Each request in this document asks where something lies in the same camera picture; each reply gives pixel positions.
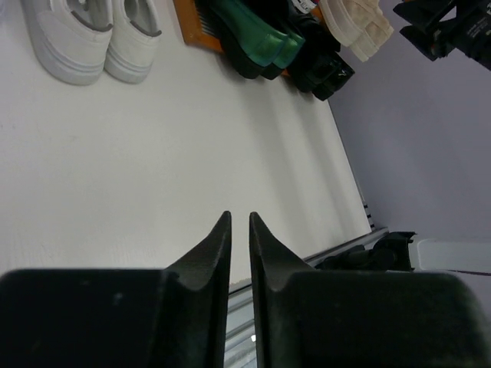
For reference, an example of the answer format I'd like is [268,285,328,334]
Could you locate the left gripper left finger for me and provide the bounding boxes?
[1,212,232,367]

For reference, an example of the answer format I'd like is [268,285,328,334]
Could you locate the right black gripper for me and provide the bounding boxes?
[394,1,490,69]

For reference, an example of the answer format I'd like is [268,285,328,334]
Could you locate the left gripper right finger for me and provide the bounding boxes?
[249,213,490,367]

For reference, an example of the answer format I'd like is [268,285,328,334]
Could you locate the beige lace sneaker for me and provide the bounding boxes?
[319,0,379,47]
[349,8,394,62]

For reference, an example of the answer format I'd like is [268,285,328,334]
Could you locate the black loafer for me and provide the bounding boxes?
[312,52,355,101]
[286,5,341,93]

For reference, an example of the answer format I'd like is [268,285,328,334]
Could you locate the green loafer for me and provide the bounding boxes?
[203,1,282,80]
[246,1,305,80]

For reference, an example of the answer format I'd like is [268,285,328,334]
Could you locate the small white sneaker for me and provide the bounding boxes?
[104,0,162,84]
[21,0,114,86]

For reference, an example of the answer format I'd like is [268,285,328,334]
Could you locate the wooden shoe shelf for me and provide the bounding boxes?
[190,1,329,80]

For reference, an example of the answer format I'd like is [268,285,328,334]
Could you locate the aluminium rail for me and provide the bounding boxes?
[223,224,388,367]

